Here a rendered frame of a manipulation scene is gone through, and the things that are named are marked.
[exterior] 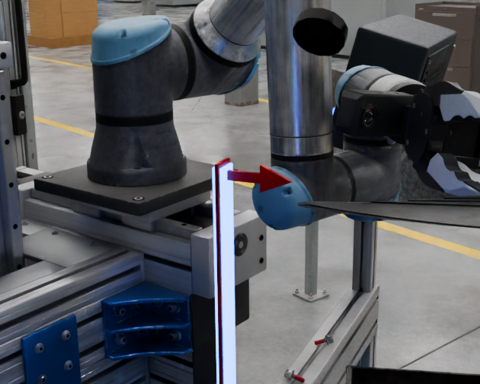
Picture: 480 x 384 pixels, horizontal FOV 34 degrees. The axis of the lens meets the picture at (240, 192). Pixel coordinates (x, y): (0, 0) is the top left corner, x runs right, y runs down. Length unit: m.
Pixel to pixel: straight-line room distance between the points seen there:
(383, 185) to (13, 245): 0.51
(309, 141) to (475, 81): 6.54
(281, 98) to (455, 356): 2.12
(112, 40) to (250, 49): 0.21
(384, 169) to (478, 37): 6.38
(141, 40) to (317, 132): 0.34
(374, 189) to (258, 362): 1.87
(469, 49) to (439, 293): 4.19
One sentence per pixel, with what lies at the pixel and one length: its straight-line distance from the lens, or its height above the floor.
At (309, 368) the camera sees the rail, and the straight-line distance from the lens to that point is 1.03.
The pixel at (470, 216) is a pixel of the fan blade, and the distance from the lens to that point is 0.57.
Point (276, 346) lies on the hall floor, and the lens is 2.93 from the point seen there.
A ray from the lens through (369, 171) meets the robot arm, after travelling 1.00.
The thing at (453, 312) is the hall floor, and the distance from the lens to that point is 3.27.
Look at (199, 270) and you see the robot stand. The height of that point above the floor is 0.94.
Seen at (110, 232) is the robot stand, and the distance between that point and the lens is 1.21.
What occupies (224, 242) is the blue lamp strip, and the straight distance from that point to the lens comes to 0.69.
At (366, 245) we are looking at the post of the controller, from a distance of 1.22.
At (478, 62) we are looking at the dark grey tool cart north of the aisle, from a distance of 7.43.
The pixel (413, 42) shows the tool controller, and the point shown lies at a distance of 1.20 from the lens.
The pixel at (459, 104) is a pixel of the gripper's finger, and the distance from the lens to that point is 0.79.
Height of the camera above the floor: 1.36
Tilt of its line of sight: 17 degrees down
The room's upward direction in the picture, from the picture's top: 1 degrees counter-clockwise
